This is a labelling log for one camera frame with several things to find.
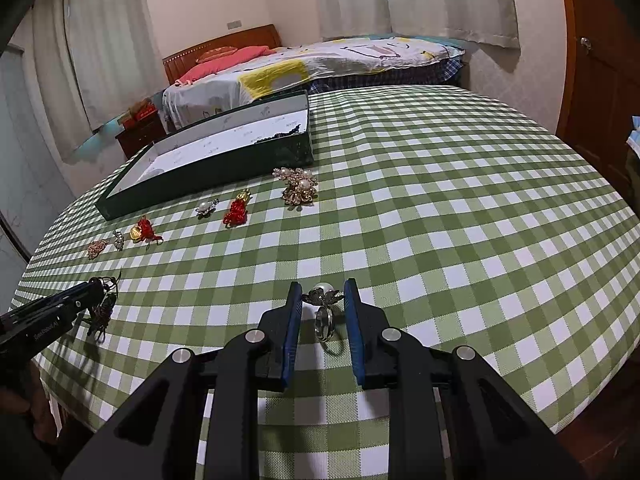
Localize dark wooden nightstand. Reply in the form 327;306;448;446
115;117;168;158

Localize blue plaid bed sheet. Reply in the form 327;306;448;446
305;55;463;96

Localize black beaded ornament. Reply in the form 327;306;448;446
82;270;123;343

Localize green checked tablecloth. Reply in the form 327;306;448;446
10;84;633;480

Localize dark brown bead necklace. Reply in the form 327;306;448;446
252;122;307;145

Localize large gold pearl brooch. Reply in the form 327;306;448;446
272;166;317;207

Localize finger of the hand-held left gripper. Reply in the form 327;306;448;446
20;280;107;326

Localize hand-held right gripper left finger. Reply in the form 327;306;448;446
61;281;304;480

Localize brown wooden door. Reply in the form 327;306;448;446
555;0;640;201

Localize red knot gold charm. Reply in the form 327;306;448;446
222;187;252;229
130;215;165;251

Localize bed with patterned cover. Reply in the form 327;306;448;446
162;35;466;128

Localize wooden bed headboard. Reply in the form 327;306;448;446
162;24;283;86

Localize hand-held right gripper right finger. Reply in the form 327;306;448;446
343;278;583;480

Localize red boxes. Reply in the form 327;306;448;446
120;101;158;123

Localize dark green jewelry box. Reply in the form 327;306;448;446
95;90;316;221

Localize pink pillow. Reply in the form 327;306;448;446
176;45;277;86

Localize orange pillow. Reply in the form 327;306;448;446
196;46;237;64

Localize silver pearl flower ring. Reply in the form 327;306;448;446
302;282;346;345

